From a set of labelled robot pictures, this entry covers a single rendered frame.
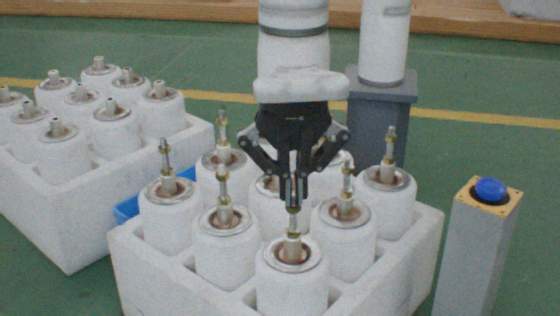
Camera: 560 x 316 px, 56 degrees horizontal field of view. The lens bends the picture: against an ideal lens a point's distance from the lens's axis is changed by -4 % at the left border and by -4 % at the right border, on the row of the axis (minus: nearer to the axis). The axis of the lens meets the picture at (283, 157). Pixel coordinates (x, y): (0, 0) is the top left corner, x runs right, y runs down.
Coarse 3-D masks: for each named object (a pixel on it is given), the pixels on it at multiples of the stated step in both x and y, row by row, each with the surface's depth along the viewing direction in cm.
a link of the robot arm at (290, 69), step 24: (264, 48) 54; (288, 48) 53; (312, 48) 53; (264, 72) 55; (288, 72) 53; (312, 72) 53; (336, 72) 53; (264, 96) 51; (288, 96) 51; (312, 96) 51; (336, 96) 51
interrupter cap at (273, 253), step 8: (272, 240) 72; (280, 240) 72; (304, 240) 72; (312, 240) 71; (264, 248) 70; (272, 248) 70; (280, 248) 71; (304, 248) 71; (312, 248) 70; (320, 248) 70; (264, 256) 69; (272, 256) 69; (280, 256) 69; (304, 256) 69; (312, 256) 69; (320, 256) 69; (272, 264) 67; (280, 264) 68; (288, 264) 68; (296, 264) 68; (304, 264) 68; (312, 264) 67; (280, 272) 67; (288, 272) 66; (296, 272) 66; (304, 272) 67
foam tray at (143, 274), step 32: (352, 192) 98; (128, 224) 87; (416, 224) 87; (128, 256) 83; (160, 256) 80; (192, 256) 81; (384, 256) 80; (416, 256) 85; (128, 288) 88; (160, 288) 80; (192, 288) 74; (352, 288) 74; (384, 288) 78; (416, 288) 91
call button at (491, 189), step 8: (480, 184) 69; (488, 184) 69; (496, 184) 69; (504, 184) 69; (480, 192) 69; (488, 192) 68; (496, 192) 68; (504, 192) 68; (488, 200) 69; (496, 200) 69
